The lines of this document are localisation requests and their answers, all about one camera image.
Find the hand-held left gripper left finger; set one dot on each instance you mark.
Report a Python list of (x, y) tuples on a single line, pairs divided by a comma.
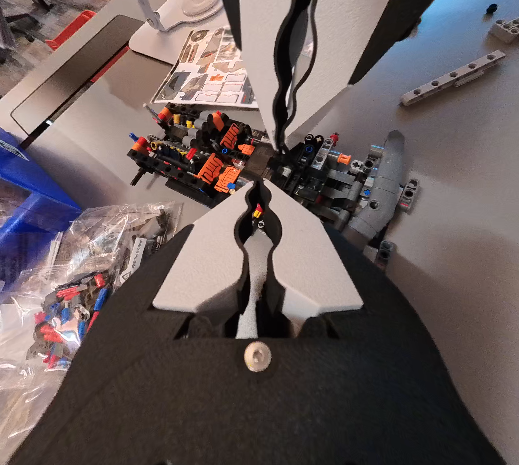
[(202, 266)]

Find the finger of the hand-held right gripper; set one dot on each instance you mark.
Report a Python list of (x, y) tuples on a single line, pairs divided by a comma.
[(263, 6), (348, 18)]

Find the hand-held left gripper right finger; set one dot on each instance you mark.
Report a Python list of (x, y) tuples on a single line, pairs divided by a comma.
[(320, 270)]

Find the partly built lego car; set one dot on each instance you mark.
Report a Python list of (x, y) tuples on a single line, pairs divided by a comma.
[(381, 185)]

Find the long light grey lego beam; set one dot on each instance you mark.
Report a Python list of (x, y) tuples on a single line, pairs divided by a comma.
[(454, 77)]

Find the clear bag of lego pieces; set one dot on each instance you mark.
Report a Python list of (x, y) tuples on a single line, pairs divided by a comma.
[(81, 302)]

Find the white booklet stand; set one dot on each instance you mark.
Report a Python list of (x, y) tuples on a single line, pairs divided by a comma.
[(178, 22)]

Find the sticker sheet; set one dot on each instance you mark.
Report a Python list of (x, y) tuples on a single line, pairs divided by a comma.
[(194, 79)]

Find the blue plastic bin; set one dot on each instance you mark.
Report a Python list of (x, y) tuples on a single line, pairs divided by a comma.
[(24, 189)]

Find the light grey lego bracket assembly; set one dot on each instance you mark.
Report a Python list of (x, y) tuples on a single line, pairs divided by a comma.
[(505, 30)]

